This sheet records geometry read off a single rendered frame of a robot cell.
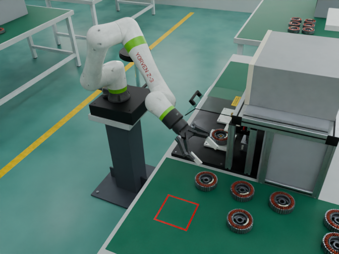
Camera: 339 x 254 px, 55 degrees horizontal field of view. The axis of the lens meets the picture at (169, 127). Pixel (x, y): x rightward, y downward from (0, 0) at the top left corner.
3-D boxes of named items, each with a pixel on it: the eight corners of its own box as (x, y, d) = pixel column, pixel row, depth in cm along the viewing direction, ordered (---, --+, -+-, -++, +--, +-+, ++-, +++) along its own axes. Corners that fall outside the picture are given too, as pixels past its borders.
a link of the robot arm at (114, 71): (101, 90, 212) (95, 63, 202) (121, 82, 220) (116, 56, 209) (110, 97, 204) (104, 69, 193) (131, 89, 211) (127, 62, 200)
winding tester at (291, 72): (243, 104, 152) (248, 64, 139) (263, 65, 183) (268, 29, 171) (334, 122, 138) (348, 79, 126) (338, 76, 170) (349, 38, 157)
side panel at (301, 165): (258, 182, 161) (267, 131, 142) (259, 178, 163) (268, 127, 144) (318, 199, 151) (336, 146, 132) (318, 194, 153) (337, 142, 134)
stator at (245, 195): (227, 186, 160) (227, 181, 157) (249, 183, 160) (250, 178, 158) (233, 204, 151) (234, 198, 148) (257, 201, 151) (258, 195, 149)
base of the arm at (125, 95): (92, 95, 221) (90, 87, 217) (107, 86, 230) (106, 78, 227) (119, 105, 207) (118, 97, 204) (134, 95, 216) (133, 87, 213)
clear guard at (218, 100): (184, 115, 165) (184, 106, 161) (200, 92, 182) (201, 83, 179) (248, 130, 154) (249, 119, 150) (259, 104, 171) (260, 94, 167)
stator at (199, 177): (190, 185, 161) (190, 180, 159) (203, 172, 168) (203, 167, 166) (209, 195, 155) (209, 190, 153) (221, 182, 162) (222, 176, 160)
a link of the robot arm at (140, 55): (124, 54, 165) (142, 42, 162) (134, 56, 176) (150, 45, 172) (157, 116, 163) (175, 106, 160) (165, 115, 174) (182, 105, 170)
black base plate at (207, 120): (171, 155, 179) (171, 152, 178) (208, 99, 225) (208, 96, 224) (256, 179, 163) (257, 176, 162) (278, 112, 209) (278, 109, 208)
